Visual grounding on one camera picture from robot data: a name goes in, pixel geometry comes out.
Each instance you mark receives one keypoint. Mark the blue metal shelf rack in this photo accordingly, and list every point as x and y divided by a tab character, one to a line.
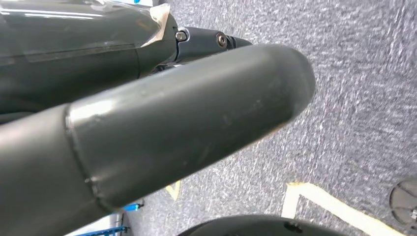
133	206

